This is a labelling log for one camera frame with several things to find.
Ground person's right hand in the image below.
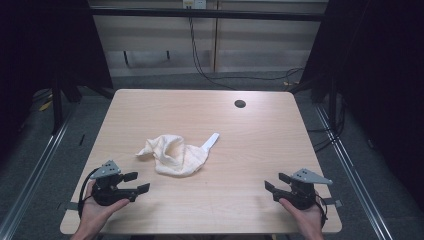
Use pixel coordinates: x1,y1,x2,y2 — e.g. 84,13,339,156
279,198,324,232

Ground black horizontal frame bar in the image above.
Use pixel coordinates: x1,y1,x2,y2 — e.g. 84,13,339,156
89,7,329,23

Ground cream floral muslin cloth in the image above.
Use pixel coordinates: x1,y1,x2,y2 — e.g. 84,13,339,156
135,132,221,178

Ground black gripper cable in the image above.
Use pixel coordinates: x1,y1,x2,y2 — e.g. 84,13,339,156
77,168,100,219
314,194,329,230

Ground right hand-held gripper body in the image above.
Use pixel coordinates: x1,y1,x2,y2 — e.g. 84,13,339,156
273,168,334,211

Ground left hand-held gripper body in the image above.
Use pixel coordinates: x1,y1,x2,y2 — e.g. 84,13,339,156
89,159,138,206

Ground person's left hand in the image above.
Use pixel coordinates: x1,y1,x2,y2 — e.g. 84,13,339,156
78,180,131,235

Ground black curtain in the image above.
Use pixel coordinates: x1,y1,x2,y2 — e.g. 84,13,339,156
0,0,115,164
298,0,424,204

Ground black floor cables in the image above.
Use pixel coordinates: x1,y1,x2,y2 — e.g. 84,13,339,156
306,94,347,154

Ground black stand post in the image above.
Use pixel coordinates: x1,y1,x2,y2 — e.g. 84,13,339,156
51,75,65,135

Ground metal floor rail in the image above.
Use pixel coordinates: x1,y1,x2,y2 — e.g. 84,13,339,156
314,104,395,240
0,109,74,240

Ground black hanging cable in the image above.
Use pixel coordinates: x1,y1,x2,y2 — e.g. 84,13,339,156
188,16,305,92

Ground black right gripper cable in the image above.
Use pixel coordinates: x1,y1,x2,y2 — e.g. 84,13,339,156
314,194,329,230

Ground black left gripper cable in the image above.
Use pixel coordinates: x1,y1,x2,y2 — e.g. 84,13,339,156
77,168,100,219

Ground white wall socket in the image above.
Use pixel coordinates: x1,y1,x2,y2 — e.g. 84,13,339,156
182,0,208,10

